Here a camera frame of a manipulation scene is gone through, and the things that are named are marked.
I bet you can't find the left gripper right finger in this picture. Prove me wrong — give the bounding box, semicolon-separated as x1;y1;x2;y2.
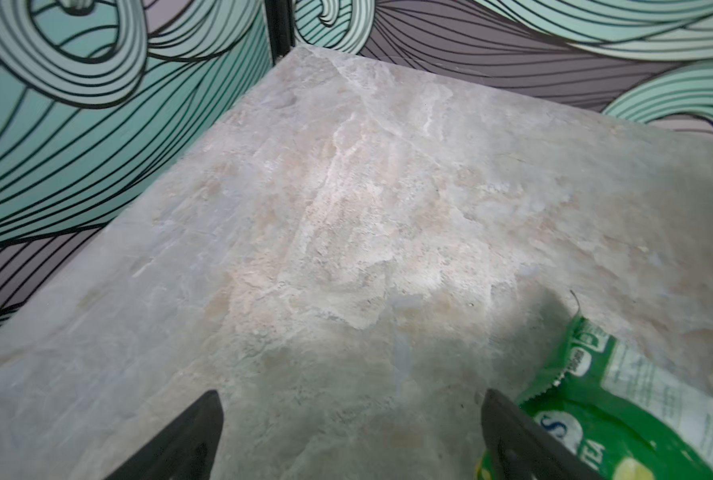
480;388;603;479

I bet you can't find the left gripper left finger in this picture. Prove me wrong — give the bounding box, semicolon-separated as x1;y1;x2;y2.
106;390;224;480

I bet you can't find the green snack bag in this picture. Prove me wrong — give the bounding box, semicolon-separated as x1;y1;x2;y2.
511;312;713;479

